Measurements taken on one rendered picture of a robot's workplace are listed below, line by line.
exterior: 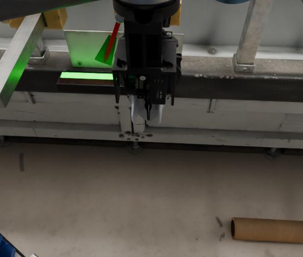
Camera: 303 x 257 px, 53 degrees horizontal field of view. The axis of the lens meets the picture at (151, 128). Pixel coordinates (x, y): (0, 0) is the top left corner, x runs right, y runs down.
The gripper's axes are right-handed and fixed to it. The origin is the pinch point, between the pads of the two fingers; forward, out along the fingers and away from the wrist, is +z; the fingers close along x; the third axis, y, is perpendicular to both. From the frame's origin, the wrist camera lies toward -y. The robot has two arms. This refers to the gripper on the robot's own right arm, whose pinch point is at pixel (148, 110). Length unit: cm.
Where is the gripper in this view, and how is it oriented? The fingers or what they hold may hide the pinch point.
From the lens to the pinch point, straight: 48.3
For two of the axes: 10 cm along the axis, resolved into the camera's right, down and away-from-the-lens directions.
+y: -0.5, 7.7, -6.4
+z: 0.0, 6.4, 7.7
